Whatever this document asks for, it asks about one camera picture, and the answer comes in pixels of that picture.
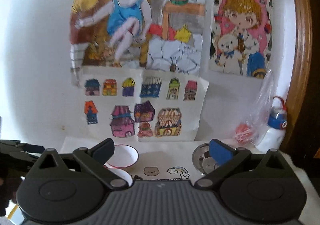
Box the white red-rimmed bowl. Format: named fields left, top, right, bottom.
left=105, top=144, right=139, bottom=169

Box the white floral bowl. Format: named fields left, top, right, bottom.
left=107, top=167, right=133, bottom=187

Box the rear steel plate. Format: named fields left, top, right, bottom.
left=192, top=143, right=219, bottom=176

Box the clear plastic bag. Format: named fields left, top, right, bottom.
left=234, top=69, right=274, bottom=144

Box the white bottle blue cap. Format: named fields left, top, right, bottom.
left=255, top=96, right=287, bottom=154

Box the houses drawing paper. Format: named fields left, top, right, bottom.
left=68, top=66, right=209, bottom=142

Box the white printed table mat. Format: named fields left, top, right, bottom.
left=60, top=136, right=320, bottom=225

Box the anime girl bear drawing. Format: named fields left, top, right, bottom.
left=209, top=0, right=272, bottom=79

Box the girl with fan drawing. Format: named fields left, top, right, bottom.
left=70, top=0, right=206, bottom=75

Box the wooden door frame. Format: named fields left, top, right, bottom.
left=280, top=0, right=312, bottom=152

